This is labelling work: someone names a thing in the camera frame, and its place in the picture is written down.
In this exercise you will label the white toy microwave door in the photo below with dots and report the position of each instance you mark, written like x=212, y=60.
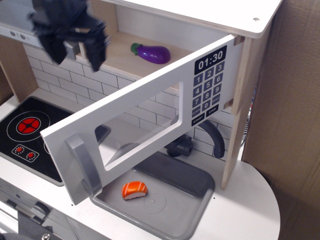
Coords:
x=99, y=143

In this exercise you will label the black toy stovetop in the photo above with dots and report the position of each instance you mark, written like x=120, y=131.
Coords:
x=21, y=141

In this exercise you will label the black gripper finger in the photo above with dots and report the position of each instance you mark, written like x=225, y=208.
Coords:
x=54, y=47
x=95, y=44

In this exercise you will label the wooden toy microwave cabinet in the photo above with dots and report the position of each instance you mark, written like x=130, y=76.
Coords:
x=248, y=20

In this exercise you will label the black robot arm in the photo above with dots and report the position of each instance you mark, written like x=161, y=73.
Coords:
x=57, y=21

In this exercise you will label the dark grey toy faucet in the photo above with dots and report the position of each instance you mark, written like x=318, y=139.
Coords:
x=183, y=145

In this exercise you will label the orange salmon sushi toy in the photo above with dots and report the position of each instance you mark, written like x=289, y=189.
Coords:
x=134, y=189

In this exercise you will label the purple toy eggplant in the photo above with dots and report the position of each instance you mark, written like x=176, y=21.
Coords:
x=154, y=54

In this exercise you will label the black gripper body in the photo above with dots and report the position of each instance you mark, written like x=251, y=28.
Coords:
x=66, y=19

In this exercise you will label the black metal bracket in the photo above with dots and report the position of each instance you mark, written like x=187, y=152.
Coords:
x=33, y=230

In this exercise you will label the grey range hood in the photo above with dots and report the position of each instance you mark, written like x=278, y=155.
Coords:
x=14, y=22

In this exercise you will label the brown cardboard box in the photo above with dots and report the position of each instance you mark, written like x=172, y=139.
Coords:
x=283, y=140

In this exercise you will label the grey oven front panel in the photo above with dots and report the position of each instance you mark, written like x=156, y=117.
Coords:
x=14, y=200

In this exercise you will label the grey toy sink basin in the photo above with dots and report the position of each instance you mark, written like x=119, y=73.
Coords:
x=177, y=196

